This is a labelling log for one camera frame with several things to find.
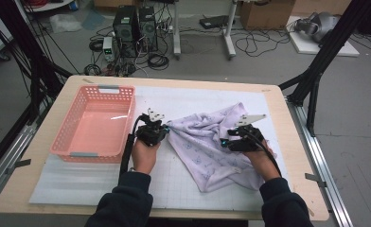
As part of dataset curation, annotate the clear plastic bag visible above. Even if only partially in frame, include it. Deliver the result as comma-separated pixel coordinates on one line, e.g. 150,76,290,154
49,13,82,34

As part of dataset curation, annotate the person's left hand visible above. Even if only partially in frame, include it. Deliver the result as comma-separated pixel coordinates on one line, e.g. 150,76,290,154
131,140,162,175

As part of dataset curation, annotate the black flat box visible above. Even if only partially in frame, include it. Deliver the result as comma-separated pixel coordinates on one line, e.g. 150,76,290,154
199,14,235,30

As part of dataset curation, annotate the lilac towel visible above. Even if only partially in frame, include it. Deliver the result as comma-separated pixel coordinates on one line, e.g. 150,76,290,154
166,101,277,194

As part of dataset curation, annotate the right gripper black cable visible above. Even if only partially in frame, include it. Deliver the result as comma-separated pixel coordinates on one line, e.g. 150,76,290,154
248,131,283,178

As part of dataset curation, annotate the coiled black cable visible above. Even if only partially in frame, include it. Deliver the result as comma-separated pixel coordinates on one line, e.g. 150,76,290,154
147,53,170,71
83,63,102,77

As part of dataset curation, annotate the grey metal bracket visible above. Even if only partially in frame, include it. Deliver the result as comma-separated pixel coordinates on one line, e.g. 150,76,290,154
305,172,328,188
5,158,32,175

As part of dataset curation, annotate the white grid mat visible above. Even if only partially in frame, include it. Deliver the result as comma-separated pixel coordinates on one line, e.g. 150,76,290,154
28,85,284,213

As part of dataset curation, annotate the black metal frame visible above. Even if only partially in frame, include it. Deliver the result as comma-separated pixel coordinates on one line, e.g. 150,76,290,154
0,0,74,179
277,0,371,137

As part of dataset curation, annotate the aluminium rail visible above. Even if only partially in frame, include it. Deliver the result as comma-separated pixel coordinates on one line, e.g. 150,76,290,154
0,124,38,206
286,98,355,227

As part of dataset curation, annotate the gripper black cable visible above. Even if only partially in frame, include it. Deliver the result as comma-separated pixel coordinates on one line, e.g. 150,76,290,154
248,131,283,178
118,113,147,178

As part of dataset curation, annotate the black computer tower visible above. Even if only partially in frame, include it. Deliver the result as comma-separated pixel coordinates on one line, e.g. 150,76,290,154
138,5,159,53
112,5,140,59

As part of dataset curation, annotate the brown cardboard box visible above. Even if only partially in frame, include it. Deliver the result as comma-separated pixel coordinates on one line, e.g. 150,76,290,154
239,0,296,31

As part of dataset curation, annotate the pale cardboard box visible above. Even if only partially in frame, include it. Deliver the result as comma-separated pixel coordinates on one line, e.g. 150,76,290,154
291,0,353,17

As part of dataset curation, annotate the white power supply unit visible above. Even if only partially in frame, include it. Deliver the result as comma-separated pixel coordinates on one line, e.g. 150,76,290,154
102,36,115,62

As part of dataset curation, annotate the white floor board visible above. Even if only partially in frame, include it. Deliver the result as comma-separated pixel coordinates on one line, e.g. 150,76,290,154
286,15,361,58

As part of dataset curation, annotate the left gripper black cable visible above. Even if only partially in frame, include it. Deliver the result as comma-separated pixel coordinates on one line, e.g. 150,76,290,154
118,113,147,178

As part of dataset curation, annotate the pink plastic basket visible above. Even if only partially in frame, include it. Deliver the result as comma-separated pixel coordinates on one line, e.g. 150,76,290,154
48,84,136,164

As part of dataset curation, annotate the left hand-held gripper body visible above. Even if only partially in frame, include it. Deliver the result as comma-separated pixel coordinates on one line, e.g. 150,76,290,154
135,108,169,148

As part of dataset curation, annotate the long black floor cable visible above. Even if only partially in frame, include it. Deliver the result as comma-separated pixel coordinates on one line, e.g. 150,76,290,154
234,27,292,59

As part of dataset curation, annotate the round white table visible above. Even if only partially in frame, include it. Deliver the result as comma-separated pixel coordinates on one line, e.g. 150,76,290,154
22,0,76,13

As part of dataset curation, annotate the grey rounded device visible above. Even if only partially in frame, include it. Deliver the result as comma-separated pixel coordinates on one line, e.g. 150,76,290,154
293,11,341,44

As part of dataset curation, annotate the person's right hand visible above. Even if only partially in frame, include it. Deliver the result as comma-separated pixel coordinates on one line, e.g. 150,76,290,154
243,142,282,183

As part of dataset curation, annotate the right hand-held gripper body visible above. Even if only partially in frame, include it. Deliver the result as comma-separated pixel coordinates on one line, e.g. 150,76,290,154
232,113,268,153

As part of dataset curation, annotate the white metal stand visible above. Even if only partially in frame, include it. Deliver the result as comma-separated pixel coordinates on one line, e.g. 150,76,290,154
172,0,239,61

